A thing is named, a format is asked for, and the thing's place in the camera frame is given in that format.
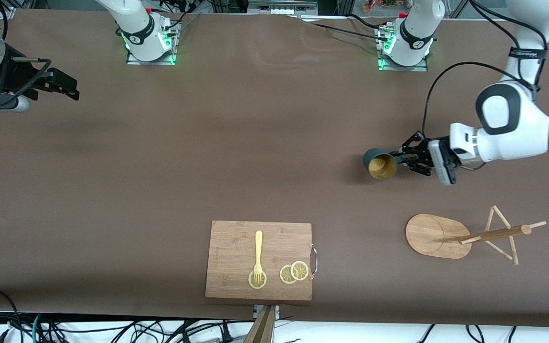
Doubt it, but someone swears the metal beam bracket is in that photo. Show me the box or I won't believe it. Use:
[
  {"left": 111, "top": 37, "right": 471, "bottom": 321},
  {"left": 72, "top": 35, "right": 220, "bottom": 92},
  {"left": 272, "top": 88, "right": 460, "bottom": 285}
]
[{"left": 253, "top": 305, "right": 280, "bottom": 321}]

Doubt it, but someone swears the yellow plastic fork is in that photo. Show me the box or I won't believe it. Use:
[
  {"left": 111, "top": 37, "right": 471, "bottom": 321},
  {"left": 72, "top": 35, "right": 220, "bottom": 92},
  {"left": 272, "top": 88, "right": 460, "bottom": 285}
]
[{"left": 253, "top": 231, "right": 264, "bottom": 282}]

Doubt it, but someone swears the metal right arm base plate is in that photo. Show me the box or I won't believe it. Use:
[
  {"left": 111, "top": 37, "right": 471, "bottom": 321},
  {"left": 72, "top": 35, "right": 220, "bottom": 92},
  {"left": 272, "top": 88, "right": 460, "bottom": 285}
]
[{"left": 126, "top": 21, "right": 178, "bottom": 66}]

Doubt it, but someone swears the teal mug with yellow inside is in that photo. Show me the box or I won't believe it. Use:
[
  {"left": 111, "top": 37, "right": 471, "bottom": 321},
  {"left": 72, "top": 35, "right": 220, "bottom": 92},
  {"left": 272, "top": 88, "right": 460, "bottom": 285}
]
[{"left": 363, "top": 148, "right": 401, "bottom": 181}]

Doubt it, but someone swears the teal floor cable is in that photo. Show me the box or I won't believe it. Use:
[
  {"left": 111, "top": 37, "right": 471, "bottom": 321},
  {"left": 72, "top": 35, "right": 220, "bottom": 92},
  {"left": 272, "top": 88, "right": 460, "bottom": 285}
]
[{"left": 31, "top": 313, "right": 46, "bottom": 343}]

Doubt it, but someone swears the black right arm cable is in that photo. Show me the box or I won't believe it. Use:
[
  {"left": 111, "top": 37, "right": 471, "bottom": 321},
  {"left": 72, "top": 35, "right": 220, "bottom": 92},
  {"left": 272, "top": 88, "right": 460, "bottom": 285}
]
[{"left": 0, "top": 0, "right": 52, "bottom": 106}]

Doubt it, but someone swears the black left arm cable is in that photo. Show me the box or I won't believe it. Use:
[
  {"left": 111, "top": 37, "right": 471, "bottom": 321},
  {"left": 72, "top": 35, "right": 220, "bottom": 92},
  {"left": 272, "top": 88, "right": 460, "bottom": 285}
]
[{"left": 421, "top": 0, "right": 549, "bottom": 140}]

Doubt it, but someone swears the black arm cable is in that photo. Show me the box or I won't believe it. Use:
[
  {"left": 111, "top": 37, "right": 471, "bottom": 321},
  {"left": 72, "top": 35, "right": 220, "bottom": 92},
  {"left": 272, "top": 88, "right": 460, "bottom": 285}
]
[
  {"left": 421, "top": 0, "right": 549, "bottom": 140},
  {"left": 0, "top": 0, "right": 52, "bottom": 106}
]

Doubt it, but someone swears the black cable on table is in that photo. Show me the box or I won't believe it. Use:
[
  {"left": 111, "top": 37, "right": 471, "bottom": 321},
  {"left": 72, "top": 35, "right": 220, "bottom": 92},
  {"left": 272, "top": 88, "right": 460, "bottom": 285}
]
[{"left": 298, "top": 14, "right": 395, "bottom": 42}]

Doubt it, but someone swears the bamboo cutting board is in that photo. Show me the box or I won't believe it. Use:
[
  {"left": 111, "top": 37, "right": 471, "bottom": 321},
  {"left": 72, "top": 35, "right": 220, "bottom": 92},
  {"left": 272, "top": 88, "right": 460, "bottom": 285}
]
[{"left": 205, "top": 220, "right": 313, "bottom": 301}]

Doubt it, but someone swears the wooden beam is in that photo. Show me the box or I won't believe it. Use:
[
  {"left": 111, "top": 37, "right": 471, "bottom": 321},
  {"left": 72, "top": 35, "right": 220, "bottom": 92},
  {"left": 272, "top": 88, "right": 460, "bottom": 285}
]
[{"left": 244, "top": 305, "right": 275, "bottom": 343}]

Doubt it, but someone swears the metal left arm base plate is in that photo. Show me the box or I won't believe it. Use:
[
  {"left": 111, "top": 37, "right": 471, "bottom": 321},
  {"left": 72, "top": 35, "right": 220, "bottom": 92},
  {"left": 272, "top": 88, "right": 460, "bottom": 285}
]
[{"left": 377, "top": 26, "right": 429, "bottom": 72}]

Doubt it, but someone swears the wooden cup rack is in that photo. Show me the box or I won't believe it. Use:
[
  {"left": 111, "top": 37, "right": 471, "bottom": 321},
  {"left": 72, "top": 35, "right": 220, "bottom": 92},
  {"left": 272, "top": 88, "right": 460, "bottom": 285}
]
[{"left": 405, "top": 205, "right": 547, "bottom": 266}]

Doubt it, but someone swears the lemon slice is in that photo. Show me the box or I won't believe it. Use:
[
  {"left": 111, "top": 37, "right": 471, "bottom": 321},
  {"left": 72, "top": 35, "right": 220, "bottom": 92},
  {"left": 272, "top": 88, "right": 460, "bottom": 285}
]
[
  {"left": 279, "top": 265, "right": 299, "bottom": 285},
  {"left": 290, "top": 261, "right": 309, "bottom": 281},
  {"left": 248, "top": 270, "right": 267, "bottom": 290}
]

